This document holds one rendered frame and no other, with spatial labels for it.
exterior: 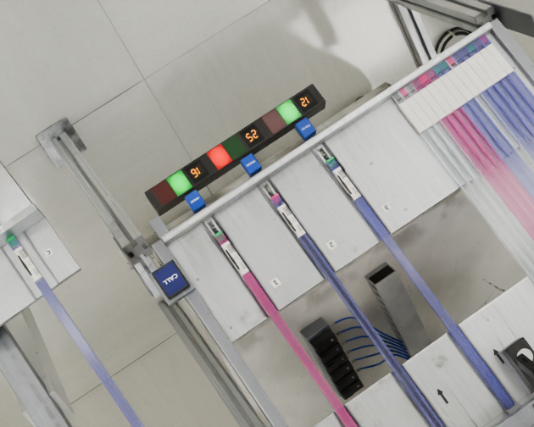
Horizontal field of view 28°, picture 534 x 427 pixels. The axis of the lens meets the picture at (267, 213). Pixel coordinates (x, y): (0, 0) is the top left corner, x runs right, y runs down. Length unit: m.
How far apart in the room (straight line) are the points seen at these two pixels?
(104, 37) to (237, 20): 0.31
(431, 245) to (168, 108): 0.72
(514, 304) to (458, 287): 0.42
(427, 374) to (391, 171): 0.34
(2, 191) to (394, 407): 1.09
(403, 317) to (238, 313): 0.45
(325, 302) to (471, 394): 0.42
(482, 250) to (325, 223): 0.50
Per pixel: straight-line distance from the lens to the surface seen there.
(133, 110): 2.41
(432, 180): 1.77
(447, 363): 1.71
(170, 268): 1.67
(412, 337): 2.08
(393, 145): 1.78
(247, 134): 1.78
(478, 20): 1.95
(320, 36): 2.53
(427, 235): 2.06
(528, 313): 1.74
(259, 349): 2.00
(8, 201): 2.41
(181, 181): 1.76
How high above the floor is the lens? 2.25
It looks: 60 degrees down
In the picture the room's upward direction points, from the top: 133 degrees clockwise
